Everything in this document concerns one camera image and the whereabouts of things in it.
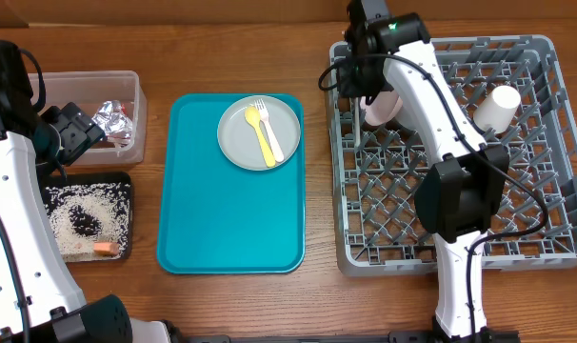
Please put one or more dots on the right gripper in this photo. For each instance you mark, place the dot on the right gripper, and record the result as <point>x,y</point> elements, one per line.
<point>349,88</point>

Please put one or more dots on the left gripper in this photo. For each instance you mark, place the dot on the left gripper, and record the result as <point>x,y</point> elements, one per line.
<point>77,129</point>

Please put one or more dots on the aluminium foil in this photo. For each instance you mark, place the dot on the aluminium foil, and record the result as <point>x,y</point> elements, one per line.
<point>112,118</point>

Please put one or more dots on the white round plate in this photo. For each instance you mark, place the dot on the white round plate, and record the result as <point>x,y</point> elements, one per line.
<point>383,109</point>

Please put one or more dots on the white rice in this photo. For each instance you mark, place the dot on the white rice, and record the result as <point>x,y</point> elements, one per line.
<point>88,219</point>

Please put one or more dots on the white plastic fork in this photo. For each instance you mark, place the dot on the white plastic fork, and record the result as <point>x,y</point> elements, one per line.
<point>274,144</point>

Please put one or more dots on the yellow plastic spoon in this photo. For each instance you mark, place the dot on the yellow plastic spoon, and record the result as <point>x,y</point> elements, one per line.
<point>252,116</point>

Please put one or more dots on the orange food cube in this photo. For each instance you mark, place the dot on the orange food cube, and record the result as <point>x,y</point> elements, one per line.
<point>106,248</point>

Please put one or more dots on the grey round plate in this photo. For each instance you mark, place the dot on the grey round plate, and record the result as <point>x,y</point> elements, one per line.
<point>238,141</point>

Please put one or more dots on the white paper cup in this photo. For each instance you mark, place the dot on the white paper cup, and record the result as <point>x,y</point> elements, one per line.
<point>497,110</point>

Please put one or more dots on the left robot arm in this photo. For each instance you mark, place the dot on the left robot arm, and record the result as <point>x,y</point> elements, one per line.
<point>39,299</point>

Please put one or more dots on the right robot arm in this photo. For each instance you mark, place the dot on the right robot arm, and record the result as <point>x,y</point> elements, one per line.
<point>465,180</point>

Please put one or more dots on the black waste tray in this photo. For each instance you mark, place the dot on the black waste tray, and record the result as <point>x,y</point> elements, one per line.
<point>88,214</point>

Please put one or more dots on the grey dishwasher rack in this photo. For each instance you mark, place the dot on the grey dishwasher rack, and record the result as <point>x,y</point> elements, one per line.
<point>377,171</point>

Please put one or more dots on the clear plastic bin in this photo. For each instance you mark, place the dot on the clear plastic bin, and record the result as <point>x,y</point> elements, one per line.
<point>89,90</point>

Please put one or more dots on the teal serving tray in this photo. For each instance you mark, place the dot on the teal serving tray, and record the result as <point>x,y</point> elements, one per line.
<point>216,217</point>

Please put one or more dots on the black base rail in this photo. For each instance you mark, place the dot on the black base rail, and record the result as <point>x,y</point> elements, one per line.
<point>396,337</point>

